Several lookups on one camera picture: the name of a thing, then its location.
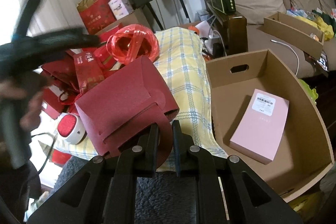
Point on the red foil ball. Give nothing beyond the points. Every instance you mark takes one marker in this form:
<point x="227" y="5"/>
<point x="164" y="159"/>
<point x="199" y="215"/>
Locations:
<point x="131" y="42"/>

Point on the shallow cardboard tray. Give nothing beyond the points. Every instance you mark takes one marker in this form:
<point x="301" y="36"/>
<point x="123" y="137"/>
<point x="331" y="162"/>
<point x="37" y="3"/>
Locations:
<point x="296" y="32"/>

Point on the small pink white box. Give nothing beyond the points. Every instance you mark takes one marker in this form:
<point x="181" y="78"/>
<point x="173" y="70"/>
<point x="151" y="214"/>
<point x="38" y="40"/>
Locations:
<point x="120" y="8"/>

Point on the red tall gift bag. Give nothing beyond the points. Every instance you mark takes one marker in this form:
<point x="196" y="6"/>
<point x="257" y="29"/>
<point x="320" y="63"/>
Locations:
<point x="98" y="16"/>

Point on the large open cardboard box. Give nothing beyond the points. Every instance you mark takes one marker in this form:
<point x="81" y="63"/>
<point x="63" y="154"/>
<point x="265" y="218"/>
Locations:
<point x="305" y="154"/>

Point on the floor box of clutter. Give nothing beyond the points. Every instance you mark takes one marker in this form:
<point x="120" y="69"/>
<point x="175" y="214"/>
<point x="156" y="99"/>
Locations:
<point x="213" y="43"/>

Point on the long red envelope pack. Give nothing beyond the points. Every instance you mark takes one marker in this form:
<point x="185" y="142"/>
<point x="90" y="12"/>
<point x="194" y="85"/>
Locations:
<point x="88" y="71"/>

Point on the green portable radio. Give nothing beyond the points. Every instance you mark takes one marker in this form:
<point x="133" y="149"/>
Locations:
<point x="224" y="6"/>

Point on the yellow plaid tablecloth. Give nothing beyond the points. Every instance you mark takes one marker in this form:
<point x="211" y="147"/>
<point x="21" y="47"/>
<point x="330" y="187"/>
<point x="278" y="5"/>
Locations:
<point x="183" y="68"/>

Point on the white red lint brush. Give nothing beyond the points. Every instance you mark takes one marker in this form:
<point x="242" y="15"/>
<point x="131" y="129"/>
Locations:
<point x="71" y="129"/>

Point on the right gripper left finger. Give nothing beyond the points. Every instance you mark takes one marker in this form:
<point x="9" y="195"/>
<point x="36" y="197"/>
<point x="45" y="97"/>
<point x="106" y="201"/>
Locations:
<point x="103" y="190"/>

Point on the yellow plastic bag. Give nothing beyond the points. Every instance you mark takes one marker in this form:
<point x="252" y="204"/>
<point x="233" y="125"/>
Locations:
<point x="321" y="25"/>

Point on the red carton with label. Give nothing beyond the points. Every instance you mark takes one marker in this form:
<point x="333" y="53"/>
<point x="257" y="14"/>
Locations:
<point x="51" y="104"/>

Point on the brown cardboard box stack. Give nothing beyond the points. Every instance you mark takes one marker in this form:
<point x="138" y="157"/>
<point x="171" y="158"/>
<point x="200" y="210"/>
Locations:
<point x="136" y="17"/>

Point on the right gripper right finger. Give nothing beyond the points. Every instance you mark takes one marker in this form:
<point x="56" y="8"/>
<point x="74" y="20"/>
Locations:
<point x="227" y="190"/>

